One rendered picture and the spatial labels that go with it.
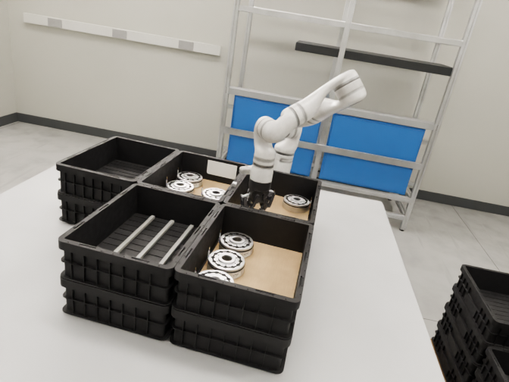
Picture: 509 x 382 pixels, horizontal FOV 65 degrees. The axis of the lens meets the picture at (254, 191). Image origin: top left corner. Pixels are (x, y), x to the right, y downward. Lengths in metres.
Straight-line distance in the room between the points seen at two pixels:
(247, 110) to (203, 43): 1.11
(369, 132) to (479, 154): 1.52
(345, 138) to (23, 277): 2.58
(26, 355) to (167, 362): 0.32
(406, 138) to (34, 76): 3.85
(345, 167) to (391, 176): 0.37
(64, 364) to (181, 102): 3.56
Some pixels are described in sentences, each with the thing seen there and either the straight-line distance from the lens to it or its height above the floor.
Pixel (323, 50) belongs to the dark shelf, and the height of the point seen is 1.32.
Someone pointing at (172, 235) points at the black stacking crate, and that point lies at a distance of 1.28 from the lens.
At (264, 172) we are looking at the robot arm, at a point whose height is 1.03.
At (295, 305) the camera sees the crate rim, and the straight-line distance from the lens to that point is 0.93.
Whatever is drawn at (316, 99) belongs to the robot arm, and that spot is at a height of 1.27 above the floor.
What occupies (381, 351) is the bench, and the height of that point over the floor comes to 0.70.
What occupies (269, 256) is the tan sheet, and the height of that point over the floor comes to 0.83.
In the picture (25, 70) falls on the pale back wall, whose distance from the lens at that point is 5.15.
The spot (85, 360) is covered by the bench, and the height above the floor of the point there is 0.70.
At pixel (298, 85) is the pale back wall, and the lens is 4.12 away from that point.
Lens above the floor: 1.49
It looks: 23 degrees down
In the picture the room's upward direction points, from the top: 9 degrees clockwise
